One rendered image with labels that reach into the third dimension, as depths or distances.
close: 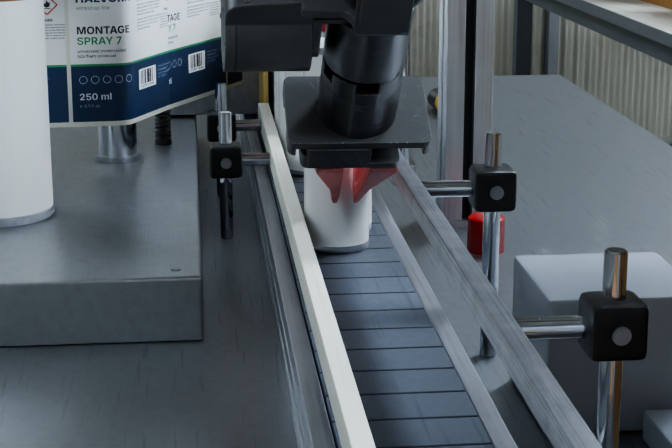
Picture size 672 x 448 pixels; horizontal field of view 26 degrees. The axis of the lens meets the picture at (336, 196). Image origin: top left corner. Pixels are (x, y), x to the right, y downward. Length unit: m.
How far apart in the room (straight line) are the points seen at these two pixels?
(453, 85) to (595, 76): 4.62
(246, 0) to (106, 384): 0.28
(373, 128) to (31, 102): 0.34
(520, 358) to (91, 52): 0.84
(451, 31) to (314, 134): 0.37
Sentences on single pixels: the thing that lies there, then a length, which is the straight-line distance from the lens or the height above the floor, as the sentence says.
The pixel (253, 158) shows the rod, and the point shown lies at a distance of 1.35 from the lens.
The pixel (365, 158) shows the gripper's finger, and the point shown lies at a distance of 1.03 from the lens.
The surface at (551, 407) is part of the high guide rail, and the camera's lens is 0.63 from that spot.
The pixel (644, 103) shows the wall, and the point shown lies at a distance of 6.06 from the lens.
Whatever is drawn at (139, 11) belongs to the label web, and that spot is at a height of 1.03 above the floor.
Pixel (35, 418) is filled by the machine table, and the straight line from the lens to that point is 0.97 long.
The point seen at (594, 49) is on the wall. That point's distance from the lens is 5.96.
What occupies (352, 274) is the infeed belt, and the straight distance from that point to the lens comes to 1.08.
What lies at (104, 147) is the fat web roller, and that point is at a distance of 1.47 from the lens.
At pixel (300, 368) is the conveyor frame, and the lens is 0.90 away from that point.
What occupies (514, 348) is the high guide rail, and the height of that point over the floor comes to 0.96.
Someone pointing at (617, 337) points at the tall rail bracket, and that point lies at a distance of 0.74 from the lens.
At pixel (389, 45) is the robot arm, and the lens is 0.96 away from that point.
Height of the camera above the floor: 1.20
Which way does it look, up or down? 14 degrees down
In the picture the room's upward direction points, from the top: straight up
